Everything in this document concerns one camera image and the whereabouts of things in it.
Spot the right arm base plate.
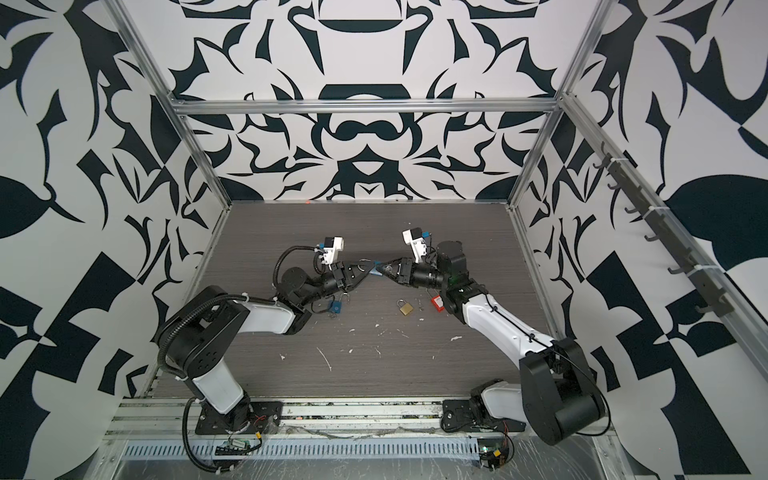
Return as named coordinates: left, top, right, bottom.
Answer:
left=440, top=398, right=527, bottom=433

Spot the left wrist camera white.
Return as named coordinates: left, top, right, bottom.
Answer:
left=317, top=236, right=344, bottom=266

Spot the grey wall hook rail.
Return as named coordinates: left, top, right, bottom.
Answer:
left=596, top=153, right=736, bottom=318

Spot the brass padlock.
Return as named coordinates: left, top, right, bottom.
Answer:
left=396, top=299, right=414, bottom=316

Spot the blue padlock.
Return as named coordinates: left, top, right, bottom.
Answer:
left=357, top=259, right=383, bottom=277
left=327, top=298, right=344, bottom=318

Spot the white slotted cable duct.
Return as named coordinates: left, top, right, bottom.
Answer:
left=122, top=437, right=480, bottom=461

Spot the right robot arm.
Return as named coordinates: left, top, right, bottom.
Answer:
left=377, top=241, right=612, bottom=445

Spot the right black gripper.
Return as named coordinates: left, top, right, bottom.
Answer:
left=379, top=259, right=453, bottom=294

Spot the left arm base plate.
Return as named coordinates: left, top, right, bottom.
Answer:
left=195, top=401, right=284, bottom=435

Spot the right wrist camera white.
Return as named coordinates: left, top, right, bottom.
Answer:
left=402, top=227, right=431, bottom=263

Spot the red padlock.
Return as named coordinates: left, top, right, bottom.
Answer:
left=431, top=295, right=445, bottom=312

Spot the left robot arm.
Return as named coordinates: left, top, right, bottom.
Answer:
left=153, top=260, right=375, bottom=433

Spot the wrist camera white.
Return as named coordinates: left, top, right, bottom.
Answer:
left=317, top=236, right=344, bottom=266
left=402, top=227, right=431, bottom=263

